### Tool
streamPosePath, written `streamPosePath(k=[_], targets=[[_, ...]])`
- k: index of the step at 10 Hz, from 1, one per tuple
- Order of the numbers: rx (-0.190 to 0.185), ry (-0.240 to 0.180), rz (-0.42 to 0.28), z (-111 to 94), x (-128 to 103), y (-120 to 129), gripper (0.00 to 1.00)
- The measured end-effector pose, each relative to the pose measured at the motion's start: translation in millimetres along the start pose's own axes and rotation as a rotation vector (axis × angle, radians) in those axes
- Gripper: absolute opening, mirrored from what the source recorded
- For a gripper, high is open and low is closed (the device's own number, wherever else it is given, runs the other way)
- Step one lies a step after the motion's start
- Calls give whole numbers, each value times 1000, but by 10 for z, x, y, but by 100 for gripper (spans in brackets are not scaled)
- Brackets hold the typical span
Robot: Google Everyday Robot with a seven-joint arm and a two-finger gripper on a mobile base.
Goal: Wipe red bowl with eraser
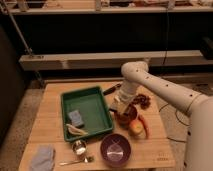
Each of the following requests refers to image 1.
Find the purple bowl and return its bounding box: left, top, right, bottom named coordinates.
left=100, top=133, right=131, bottom=168

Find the red yellow apple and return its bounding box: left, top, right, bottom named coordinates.
left=129, top=119, right=143, bottom=136

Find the banana in tray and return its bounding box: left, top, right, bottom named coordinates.
left=67, top=124, right=87, bottom=135

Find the red bowl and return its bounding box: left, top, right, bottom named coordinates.
left=114, top=105, right=137, bottom=125

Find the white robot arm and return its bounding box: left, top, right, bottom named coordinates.
left=110, top=61, right=213, bottom=171

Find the black floor cable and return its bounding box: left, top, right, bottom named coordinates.
left=158, top=102, right=190, bottom=144

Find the grey blue cloth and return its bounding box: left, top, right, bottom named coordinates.
left=29, top=145, right=55, bottom=171

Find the blue sponge in tray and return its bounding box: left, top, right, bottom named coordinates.
left=68, top=110, right=84, bottom=128

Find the wooden table edge rail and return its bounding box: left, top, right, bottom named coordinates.
left=19, top=50, right=213, bottom=71

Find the small metal cup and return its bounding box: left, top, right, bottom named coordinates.
left=72, top=140, right=87, bottom=156

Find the dark handled knife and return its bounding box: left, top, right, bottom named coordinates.
left=103, top=83, right=121, bottom=95

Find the metal spoon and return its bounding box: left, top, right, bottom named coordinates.
left=59, top=156, right=94, bottom=166

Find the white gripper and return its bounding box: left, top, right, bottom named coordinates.
left=110, top=88, right=134, bottom=115

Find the green plastic tray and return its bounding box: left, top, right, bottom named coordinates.
left=61, top=86, right=114, bottom=143

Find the dark grapes bunch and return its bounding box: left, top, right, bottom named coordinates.
left=133, top=94, right=150, bottom=109

